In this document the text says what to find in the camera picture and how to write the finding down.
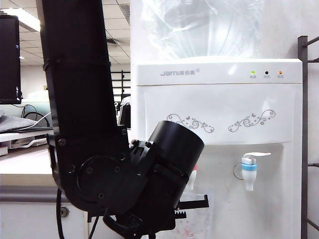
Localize black wall shelf rack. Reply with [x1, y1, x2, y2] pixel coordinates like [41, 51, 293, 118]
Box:
[111, 70, 131, 95]

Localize grey padded sleeve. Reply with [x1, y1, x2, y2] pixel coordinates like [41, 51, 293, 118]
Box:
[0, 111, 54, 134]

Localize long ceiling light panel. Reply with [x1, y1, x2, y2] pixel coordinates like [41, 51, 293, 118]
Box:
[1, 7, 42, 32]

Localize black computer monitor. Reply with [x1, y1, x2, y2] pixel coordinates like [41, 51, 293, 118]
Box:
[0, 15, 22, 105]

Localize clear textured plastic mug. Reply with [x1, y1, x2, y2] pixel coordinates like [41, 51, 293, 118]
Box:
[183, 186, 217, 239]

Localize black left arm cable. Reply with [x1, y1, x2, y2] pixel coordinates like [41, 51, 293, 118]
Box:
[56, 188, 67, 239]

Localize black office chair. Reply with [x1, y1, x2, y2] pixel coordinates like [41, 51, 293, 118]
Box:
[118, 96, 132, 129]

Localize dark metal rack frame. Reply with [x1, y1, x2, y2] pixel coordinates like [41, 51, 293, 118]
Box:
[297, 35, 319, 239]

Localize white office desk cabinet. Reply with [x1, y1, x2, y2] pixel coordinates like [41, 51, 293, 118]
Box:
[0, 143, 89, 239]

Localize white desktop stand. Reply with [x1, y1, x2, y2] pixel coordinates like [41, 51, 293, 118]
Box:
[0, 131, 49, 156]

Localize red-collared hot water tap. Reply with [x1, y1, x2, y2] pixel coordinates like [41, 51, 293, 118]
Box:
[185, 163, 199, 194]

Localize blue-collared cold water tap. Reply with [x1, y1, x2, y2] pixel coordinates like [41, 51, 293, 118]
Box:
[240, 152, 272, 192]

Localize plastic-wrapped water jug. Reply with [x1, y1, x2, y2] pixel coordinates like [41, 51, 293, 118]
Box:
[141, 0, 265, 60]

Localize white water dispenser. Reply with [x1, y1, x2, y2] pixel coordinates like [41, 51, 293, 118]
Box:
[131, 58, 304, 239]

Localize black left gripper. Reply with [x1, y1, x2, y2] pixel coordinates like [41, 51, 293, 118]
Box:
[86, 194, 210, 237]

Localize black desk cables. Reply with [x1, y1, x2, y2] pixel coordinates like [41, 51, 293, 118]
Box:
[21, 104, 53, 125]

